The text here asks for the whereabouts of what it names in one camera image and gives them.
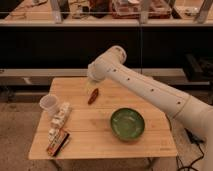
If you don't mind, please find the wooden table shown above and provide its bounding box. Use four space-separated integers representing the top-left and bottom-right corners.
28 76 179 161

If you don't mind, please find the brown red marker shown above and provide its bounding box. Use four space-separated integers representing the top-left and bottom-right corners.
88 88 99 105

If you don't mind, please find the black cable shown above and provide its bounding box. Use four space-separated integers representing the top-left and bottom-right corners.
175 128 205 171

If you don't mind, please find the long metal shelf rack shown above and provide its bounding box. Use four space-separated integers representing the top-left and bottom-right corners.
0 0 213 86

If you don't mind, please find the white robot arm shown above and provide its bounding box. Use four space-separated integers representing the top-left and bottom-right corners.
87 45 213 171

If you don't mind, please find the green ceramic bowl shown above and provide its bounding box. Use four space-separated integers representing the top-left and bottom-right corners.
110 108 145 141

